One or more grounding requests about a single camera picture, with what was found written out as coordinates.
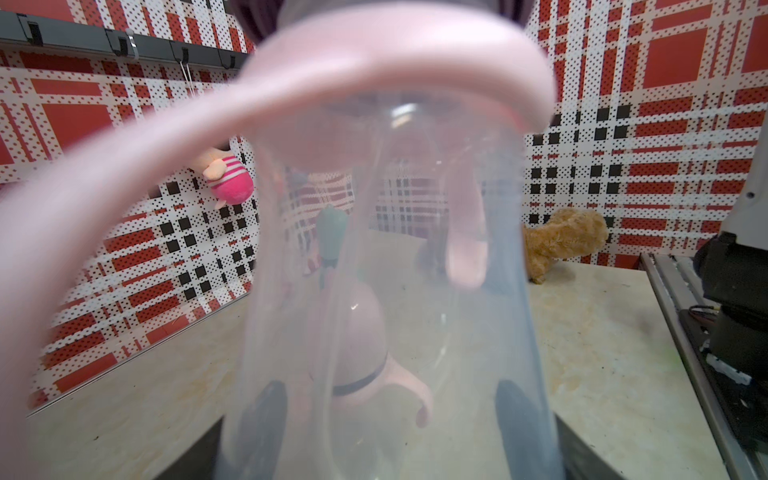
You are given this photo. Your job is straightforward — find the plush doll pink pants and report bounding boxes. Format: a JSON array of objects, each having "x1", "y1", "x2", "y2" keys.
[{"x1": 187, "y1": 142, "x2": 255, "y2": 209}]

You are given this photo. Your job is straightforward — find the pink bottle cap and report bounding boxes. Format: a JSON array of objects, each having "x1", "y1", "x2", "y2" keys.
[{"x1": 332, "y1": 280, "x2": 389, "y2": 397}]

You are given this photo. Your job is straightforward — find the brown plush toy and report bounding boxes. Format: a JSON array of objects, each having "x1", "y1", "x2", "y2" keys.
[{"x1": 523, "y1": 208, "x2": 609, "y2": 284}]

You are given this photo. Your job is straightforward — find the pink bottle handle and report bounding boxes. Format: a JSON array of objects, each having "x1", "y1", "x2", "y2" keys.
[
  {"x1": 332, "y1": 354, "x2": 434, "y2": 428},
  {"x1": 0, "y1": 2, "x2": 558, "y2": 480}
]

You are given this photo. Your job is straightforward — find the clear baby bottle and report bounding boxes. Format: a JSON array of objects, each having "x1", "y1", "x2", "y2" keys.
[{"x1": 212, "y1": 0, "x2": 565, "y2": 480}]

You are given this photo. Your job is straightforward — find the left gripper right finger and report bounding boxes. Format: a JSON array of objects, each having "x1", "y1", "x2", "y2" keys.
[{"x1": 495, "y1": 379, "x2": 564, "y2": 480}]

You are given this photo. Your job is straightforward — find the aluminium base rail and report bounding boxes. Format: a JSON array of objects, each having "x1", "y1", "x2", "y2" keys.
[{"x1": 640, "y1": 253, "x2": 767, "y2": 479}]

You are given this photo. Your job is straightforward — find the mint green bottle cap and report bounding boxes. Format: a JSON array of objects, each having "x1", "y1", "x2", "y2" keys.
[{"x1": 316, "y1": 206, "x2": 349, "y2": 267}]

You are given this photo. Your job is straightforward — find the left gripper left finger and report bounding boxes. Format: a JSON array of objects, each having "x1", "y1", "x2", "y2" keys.
[{"x1": 232, "y1": 380, "x2": 288, "y2": 479}]

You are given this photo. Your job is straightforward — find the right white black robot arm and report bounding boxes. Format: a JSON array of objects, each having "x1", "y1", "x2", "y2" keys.
[{"x1": 694, "y1": 125, "x2": 767, "y2": 385}]

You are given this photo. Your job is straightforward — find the black hook rail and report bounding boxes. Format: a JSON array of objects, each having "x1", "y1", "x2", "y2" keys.
[{"x1": 1, "y1": 11, "x2": 248, "y2": 71}]

